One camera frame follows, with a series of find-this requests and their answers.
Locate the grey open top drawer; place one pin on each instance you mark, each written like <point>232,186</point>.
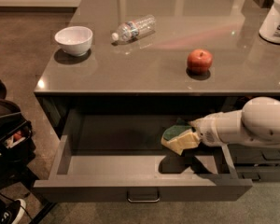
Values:
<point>101,157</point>

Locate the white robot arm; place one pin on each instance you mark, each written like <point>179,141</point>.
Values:
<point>257,124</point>

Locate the black and white sneaker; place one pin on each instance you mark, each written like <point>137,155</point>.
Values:
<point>13,212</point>

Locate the green and yellow sponge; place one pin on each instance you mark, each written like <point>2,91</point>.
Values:
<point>175,131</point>

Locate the metal drawer handle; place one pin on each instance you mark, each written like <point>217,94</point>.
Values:
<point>143,196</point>

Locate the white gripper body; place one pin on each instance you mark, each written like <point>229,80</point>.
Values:
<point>206,131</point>

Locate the dark lower side drawers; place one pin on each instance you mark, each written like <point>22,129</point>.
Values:
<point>256,163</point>

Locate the white plastic wipes canister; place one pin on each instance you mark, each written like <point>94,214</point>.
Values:
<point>270,29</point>

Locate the clear plastic water bottle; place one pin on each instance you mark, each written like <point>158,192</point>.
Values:
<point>130,30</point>

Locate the red apple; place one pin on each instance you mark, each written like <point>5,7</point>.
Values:
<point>199,61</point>

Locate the grey counter cabinet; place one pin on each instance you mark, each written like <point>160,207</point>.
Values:
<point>149,74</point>

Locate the white ceramic bowl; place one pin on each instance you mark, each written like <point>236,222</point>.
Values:
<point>75,40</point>

